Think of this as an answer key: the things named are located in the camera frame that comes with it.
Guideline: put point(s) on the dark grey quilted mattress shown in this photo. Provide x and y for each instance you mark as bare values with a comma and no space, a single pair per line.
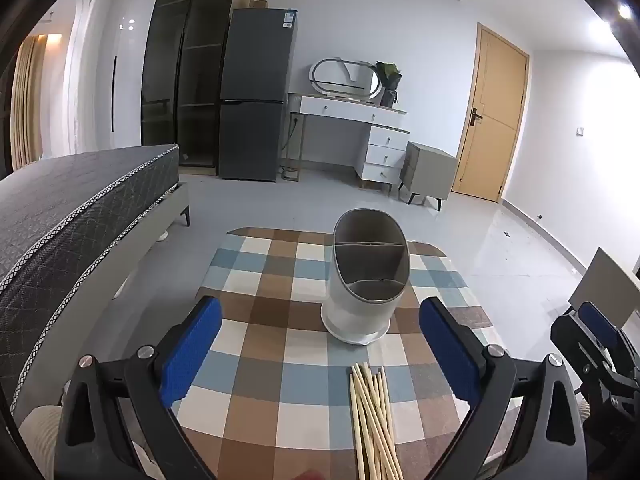
60,210

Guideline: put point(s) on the checked tablecloth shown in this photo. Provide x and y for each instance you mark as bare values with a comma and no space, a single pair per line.
280,320

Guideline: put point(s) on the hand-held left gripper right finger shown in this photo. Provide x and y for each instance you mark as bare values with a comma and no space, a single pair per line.
450,355

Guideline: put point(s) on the dark glass cabinet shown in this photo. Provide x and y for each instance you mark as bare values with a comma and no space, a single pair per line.
190,60

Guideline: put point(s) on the bundle of wooden chopsticks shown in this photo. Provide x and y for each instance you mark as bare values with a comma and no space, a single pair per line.
370,420

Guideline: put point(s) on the oval mirror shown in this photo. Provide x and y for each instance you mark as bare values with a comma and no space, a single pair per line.
345,72

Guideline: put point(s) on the dark grey fridge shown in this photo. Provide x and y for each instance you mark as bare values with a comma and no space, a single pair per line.
255,85

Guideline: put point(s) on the white wardrobe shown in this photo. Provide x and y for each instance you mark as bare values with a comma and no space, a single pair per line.
125,85

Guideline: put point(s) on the potted plant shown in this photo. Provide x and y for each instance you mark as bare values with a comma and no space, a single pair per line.
390,72

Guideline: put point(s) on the grey nightstand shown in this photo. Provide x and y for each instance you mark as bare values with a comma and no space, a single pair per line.
430,170

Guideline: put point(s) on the power strip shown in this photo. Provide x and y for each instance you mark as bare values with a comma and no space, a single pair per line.
290,174

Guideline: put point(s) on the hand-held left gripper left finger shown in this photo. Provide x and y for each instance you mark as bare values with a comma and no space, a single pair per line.
192,347

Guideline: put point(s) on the white vanity desk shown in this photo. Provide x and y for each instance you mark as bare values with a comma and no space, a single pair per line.
385,140

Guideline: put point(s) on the white grey utensil holder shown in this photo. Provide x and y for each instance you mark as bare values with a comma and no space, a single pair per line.
350,310

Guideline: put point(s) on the small cardboard box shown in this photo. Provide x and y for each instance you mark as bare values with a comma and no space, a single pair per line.
259,4

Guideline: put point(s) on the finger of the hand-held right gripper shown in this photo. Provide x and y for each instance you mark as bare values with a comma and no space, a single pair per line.
597,322

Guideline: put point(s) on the ceiling spotlight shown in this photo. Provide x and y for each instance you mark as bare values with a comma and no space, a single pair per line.
624,10

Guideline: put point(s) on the wooden door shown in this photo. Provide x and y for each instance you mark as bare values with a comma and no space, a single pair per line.
490,110

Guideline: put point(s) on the beige curtain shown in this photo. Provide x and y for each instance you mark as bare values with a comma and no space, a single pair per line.
27,110

